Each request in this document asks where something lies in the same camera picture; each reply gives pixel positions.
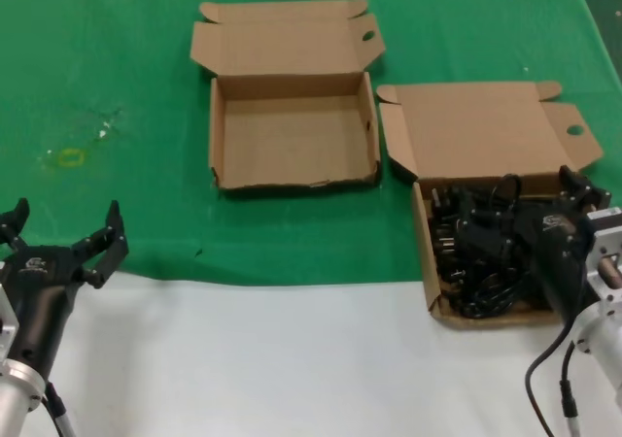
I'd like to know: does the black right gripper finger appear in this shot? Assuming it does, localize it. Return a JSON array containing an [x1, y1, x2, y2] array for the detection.
[[557, 163, 612, 214], [455, 187, 530, 274]]

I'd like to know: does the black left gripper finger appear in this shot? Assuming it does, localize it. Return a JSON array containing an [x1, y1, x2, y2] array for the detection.
[[70, 199, 131, 291], [0, 197, 31, 253]]

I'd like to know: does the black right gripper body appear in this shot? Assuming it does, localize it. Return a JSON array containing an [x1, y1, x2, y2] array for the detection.
[[513, 197, 593, 322]]

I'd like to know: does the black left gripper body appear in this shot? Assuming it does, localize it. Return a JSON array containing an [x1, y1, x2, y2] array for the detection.
[[0, 244, 83, 378]]

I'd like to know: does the cardboard box with torn rim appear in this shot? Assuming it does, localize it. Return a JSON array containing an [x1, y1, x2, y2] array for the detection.
[[189, 0, 388, 195]]

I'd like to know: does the green table cloth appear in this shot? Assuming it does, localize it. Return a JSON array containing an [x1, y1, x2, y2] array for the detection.
[[0, 0, 622, 284]]

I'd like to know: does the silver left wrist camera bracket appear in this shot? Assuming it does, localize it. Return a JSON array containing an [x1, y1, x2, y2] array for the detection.
[[0, 281, 21, 360]]

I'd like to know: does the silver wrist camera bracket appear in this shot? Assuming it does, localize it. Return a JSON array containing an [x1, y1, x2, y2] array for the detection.
[[0, 281, 21, 360], [584, 207, 622, 313]]

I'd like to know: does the pile of black power cables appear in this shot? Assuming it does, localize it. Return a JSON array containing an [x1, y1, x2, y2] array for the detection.
[[430, 173, 560, 319]]

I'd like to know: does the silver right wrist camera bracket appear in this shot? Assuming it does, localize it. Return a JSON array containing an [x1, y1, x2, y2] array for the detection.
[[584, 207, 622, 313]]

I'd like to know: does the cardboard box holding cable pile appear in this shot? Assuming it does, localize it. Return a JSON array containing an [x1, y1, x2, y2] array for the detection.
[[376, 81, 606, 332]]

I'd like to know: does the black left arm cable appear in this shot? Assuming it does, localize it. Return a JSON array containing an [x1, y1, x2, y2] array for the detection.
[[41, 380, 78, 437]]

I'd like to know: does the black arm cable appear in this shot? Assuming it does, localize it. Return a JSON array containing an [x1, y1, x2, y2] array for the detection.
[[41, 380, 78, 437], [526, 320, 575, 437]]

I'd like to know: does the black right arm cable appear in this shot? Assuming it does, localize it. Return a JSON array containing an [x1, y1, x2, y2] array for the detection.
[[526, 320, 575, 437]]

